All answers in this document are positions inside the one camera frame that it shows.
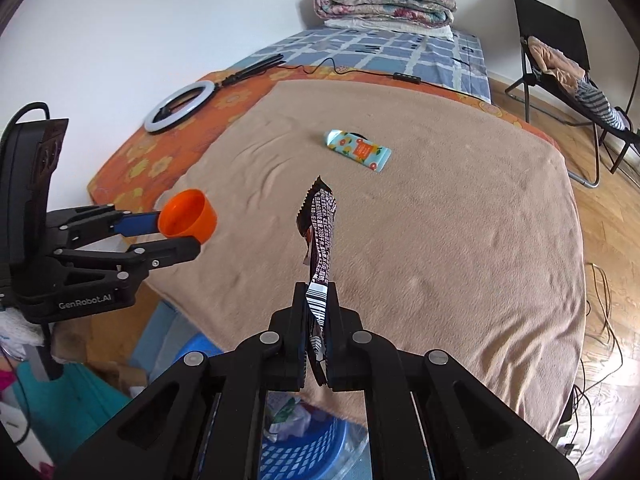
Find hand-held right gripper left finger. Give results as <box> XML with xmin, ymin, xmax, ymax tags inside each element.
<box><xmin>55</xmin><ymin>282</ymin><xmax>308</xmax><ymax>480</ymax></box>

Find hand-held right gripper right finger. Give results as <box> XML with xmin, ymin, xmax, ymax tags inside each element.
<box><xmin>329</xmin><ymin>284</ymin><xmax>582</xmax><ymax>480</ymax></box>

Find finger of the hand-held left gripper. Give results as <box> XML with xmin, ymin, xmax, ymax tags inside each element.
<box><xmin>49</xmin><ymin>204</ymin><xmax>163</xmax><ymax>242</ymax></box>
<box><xmin>50</xmin><ymin>236</ymin><xmax>202</xmax><ymax>283</ymax></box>

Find orange plastic cup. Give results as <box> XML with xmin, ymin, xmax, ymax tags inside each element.
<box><xmin>157</xmin><ymin>189</ymin><xmax>218</xmax><ymax>239</ymax></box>

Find green and white milk carton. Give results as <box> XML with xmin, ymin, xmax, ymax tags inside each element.
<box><xmin>267</xmin><ymin>392</ymin><xmax>297</xmax><ymax>434</ymax></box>

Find white tissue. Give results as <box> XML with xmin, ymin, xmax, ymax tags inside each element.
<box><xmin>286</xmin><ymin>402</ymin><xmax>327</xmax><ymax>440</ymax></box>

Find blue plastic basket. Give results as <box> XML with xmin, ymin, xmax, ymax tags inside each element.
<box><xmin>195</xmin><ymin>332</ymin><xmax>372</xmax><ymax>480</ymax></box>

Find dark brown snack wrapper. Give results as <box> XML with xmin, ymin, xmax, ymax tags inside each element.
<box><xmin>295</xmin><ymin>176</ymin><xmax>339</xmax><ymax>387</ymax></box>

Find orange floral bedsheet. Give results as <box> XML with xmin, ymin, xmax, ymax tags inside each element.
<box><xmin>87</xmin><ymin>65</ymin><xmax>562</xmax><ymax>212</ymax></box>

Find blue floor mat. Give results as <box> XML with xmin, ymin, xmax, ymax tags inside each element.
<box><xmin>131</xmin><ymin>300</ymin><xmax>202</xmax><ymax>377</ymax></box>

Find beige blanket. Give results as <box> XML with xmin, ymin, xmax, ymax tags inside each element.
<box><xmin>145</xmin><ymin>80</ymin><xmax>587</xmax><ymax>442</ymax></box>

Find teal mat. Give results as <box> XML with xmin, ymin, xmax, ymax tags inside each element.
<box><xmin>14</xmin><ymin>360</ymin><xmax>132</xmax><ymax>467</ymax></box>

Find floral print tube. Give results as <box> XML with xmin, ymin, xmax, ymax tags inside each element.
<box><xmin>324</xmin><ymin>129</ymin><xmax>392</xmax><ymax>175</ymax></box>

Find white power strip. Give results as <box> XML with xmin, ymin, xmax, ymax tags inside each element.
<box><xmin>554</xmin><ymin>425</ymin><xmax>582</xmax><ymax>457</ymax></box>

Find blue checked bedsheet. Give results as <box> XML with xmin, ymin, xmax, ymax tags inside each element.
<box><xmin>235</xmin><ymin>27</ymin><xmax>494</xmax><ymax>102</ymax></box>

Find folded floral quilt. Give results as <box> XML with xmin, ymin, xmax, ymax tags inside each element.
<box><xmin>314</xmin><ymin>0</ymin><xmax>457</xmax><ymax>29</ymax></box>

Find striped shirt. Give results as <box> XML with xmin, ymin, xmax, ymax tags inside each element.
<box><xmin>575</xmin><ymin>80</ymin><xmax>631</xmax><ymax>132</ymax></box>

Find beige pink garment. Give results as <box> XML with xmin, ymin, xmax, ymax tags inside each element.
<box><xmin>530</xmin><ymin>37</ymin><xmax>586</xmax><ymax>94</ymax></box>

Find black folding chair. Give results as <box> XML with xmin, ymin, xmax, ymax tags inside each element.
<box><xmin>505</xmin><ymin>0</ymin><xmax>640</xmax><ymax>189</ymax></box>

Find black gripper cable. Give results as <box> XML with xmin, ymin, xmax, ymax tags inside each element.
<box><xmin>9</xmin><ymin>102</ymin><xmax>52</xmax><ymax>127</ymax></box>

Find white ring light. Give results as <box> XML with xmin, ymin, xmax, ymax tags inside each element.
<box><xmin>144</xmin><ymin>82</ymin><xmax>219</xmax><ymax>135</ymax></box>

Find black ring light stand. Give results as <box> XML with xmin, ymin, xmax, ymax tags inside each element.
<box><xmin>220</xmin><ymin>53</ymin><xmax>286</xmax><ymax>87</ymax></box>

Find black ring light cable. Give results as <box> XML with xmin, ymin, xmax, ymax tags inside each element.
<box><xmin>277</xmin><ymin>57</ymin><xmax>473</xmax><ymax>95</ymax></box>

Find floor cables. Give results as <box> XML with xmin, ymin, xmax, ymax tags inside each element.
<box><xmin>570</xmin><ymin>260</ymin><xmax>627</xmax><ymax>463</ymax></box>

